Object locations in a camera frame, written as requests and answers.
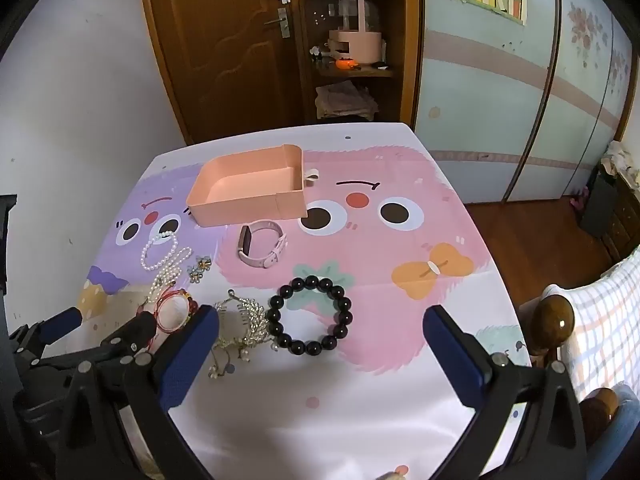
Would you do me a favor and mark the cartoon printed tablecloth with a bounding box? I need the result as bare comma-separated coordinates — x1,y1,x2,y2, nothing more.
75,122,533,480

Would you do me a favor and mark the wooden shelf cabinet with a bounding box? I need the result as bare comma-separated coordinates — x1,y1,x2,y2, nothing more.
295,0,424,126

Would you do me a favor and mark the pink wrist watch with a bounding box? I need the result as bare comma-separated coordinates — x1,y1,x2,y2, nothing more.
237,219,290,270

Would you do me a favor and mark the white pearl necklace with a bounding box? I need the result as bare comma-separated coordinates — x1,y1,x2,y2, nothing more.
140,230,194,307

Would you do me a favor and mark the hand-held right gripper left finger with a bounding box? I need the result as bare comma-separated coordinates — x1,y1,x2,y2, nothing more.
55,304,221,480

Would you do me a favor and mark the metal door handle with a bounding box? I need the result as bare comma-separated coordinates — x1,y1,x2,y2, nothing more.
264,7,291,40

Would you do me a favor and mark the cream crumpled cloth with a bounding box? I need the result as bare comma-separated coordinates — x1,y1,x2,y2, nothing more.
600,141,640,182

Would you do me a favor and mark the black bead bracelet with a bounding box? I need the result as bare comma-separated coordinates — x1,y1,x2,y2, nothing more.
266,275,354,356

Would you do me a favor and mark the round wooden post knob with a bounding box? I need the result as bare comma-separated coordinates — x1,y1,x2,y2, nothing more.
530,294,576,357
580,387,621,442

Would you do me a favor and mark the pink plastic tray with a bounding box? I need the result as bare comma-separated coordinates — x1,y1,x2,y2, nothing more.
186,144,321,228

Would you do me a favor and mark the pale blue sliding wardrobe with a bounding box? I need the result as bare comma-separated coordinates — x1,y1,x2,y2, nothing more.
412,0,640,206

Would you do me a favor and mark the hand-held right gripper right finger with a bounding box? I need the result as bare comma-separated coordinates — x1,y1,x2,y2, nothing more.
422,304,588,480

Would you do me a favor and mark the folded beige cloth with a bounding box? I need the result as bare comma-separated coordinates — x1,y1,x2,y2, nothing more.
315,82,380,121

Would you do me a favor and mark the brown wooden door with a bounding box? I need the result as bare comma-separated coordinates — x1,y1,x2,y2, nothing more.
137,0,307,144

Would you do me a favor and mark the pink jewelry organizer with handle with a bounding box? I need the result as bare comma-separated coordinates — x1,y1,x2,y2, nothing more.
320,0,386,66

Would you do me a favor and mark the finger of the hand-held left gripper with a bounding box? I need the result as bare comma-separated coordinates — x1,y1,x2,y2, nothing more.
9,306,84,362
36,312,158,367

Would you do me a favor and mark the dark wooden cabinet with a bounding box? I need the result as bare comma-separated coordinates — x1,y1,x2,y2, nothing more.
582,165,640,262

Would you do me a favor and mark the plaid cloth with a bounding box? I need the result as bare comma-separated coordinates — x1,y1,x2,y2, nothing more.
542,247,640,401

